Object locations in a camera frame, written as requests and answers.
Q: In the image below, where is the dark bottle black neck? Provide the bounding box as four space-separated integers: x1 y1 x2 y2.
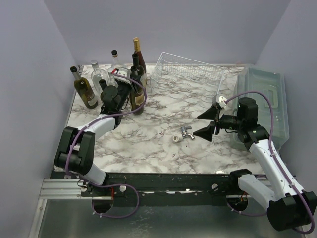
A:
99 79 107 97
131 53 145 97

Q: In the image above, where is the green bottle silver neck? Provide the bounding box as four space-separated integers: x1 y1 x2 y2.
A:
129 66 144 115
70 66 98 109

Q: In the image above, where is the clear bottle silver stopper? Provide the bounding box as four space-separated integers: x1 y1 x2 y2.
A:
107 67 118 87
91 59 108 95

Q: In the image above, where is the clear bottle dark cork stopper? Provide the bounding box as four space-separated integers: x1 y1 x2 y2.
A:
111 50 126 69

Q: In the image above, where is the red wine bottle gold cap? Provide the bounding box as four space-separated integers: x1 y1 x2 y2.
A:
133 37 147 73

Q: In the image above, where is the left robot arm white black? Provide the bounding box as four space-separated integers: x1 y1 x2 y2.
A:
54 80 135 196

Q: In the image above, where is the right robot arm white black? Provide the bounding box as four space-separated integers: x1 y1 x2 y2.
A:
194 96 317 231

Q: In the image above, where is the chrome faucet with white fitting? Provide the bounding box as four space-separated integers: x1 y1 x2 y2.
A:
172 126 195 143

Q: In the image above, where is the clear plastic storage box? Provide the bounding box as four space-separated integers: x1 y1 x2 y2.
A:
229 65 289 151

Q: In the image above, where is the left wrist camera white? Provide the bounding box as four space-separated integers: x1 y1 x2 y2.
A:
111 67 131 84

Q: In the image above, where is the white wire wine rack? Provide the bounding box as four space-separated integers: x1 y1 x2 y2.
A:
149 52 225 108

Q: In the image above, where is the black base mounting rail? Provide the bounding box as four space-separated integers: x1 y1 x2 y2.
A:
77 170 244 207

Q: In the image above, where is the aluminium extrusion rail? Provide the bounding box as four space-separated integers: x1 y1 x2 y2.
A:
39 176 302 199

